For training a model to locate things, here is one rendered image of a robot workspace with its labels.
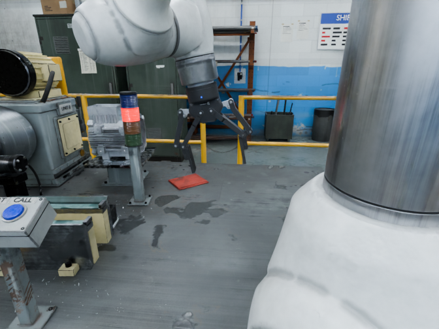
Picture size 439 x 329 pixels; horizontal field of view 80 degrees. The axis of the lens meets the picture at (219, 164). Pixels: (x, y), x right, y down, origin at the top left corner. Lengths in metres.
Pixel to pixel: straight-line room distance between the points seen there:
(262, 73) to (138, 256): 4.93
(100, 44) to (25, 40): 6.64
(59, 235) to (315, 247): 0.65
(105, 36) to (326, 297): 0.44
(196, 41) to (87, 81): 3.62
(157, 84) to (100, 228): 3.04
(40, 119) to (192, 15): 0.87
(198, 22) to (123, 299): 0.62
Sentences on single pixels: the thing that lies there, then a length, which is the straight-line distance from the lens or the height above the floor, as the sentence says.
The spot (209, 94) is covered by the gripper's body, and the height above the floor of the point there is 1.23.
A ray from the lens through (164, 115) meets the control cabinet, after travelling 3.77.
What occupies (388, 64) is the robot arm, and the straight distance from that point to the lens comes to 0.20.
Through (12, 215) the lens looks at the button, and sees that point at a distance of 0.54.
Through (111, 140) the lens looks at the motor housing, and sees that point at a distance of 1.18.
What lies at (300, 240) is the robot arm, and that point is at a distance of 0.24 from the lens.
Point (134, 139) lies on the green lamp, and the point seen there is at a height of 1.06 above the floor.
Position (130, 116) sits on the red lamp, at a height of 1.14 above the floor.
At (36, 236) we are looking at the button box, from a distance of 0.54.
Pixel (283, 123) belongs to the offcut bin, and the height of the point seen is 0.37.
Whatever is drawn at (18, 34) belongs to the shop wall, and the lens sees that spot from 7.20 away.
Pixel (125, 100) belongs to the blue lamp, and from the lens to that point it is 0.96.
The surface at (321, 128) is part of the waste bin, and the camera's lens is 5.34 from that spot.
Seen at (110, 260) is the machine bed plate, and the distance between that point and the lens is 0.82.
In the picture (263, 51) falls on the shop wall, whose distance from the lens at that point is 5.47.
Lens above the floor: 1.29
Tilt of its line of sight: 20 degrees down
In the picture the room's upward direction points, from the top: straight up
